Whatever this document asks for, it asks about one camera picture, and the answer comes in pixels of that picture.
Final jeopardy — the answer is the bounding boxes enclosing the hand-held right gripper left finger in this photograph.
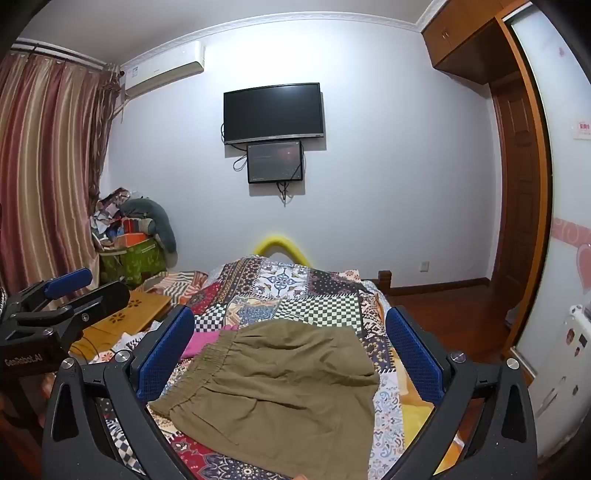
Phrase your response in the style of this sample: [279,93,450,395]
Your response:
[41,305,197,480]

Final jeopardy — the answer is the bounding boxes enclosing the brown wooden door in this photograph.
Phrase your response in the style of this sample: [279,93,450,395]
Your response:
[489,78,552,352]

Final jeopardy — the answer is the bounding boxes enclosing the striped red curtain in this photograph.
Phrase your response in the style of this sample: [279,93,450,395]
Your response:
[0,48,123,296]

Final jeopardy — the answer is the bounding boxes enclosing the white appliance with stickers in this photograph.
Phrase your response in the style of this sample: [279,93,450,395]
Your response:
[512,302,591,462]

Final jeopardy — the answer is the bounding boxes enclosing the patchwork printed blanket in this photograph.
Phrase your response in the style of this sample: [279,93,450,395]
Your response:
[69,256,467,480]

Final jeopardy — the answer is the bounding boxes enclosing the white sliding door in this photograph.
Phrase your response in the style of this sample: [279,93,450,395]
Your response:
[503,4,591,324]

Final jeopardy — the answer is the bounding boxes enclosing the black wall television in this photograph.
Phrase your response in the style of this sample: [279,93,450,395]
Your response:
[223,83,324,145]

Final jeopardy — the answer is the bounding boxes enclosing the small black wall monitor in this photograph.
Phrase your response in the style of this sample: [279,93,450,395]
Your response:
[246,141,304,184]

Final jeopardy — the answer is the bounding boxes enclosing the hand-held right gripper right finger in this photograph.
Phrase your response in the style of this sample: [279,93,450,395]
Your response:
[385,305,539,480]

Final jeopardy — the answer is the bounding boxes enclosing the white air conditioner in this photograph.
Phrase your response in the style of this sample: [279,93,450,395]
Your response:
[121,41,205,99]

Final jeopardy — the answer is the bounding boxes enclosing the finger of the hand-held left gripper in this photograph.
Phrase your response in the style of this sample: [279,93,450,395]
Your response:
[18,281,131,352]
[9,268,93,315]

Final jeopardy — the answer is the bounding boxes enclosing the wooden overhead cabinet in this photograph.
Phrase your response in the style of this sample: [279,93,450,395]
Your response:
[421,0,532,85]

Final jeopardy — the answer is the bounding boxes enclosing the striped orange cloth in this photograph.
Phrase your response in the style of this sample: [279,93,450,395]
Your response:
[152,270,208,296]

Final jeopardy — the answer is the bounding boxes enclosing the pile of clothes and bags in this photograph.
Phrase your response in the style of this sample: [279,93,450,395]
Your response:
[90,187,153,252]

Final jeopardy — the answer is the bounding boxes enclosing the white curtain rail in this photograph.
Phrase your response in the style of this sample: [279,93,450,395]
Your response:
[9,39,121,70]

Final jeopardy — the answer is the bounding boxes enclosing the olive green pants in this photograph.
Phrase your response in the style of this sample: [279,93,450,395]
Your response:
[147,318,380,479]

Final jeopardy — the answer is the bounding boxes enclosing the green printed bag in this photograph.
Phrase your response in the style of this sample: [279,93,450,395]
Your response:
[99,237,168,283]

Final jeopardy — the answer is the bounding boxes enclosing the pink folded cloth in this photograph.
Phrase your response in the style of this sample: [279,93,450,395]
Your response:
[180,325,238,360]

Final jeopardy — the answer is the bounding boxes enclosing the yellow foam tube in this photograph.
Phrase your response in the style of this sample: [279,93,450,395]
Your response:
[253,233,314,267]

